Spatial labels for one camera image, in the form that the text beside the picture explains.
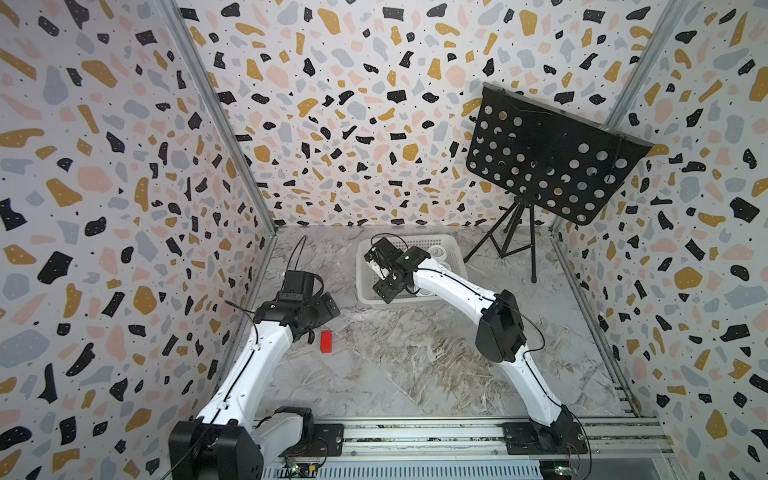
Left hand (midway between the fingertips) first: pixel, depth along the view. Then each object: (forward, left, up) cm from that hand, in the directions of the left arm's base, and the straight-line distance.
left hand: (323, 313), depth 82 cm
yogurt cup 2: (+20, -36, -6) cm, 42 cm away
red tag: (-3, +1, -12) cm, 13 cm away
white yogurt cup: (-5, -27, +17) cm, 33 cm away
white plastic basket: (+13, -10, -2) cm, 16 cm away
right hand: (+11, -18, -4) cm, 22 cm away
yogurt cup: (+28, -35, -7) cm, 45 cm away
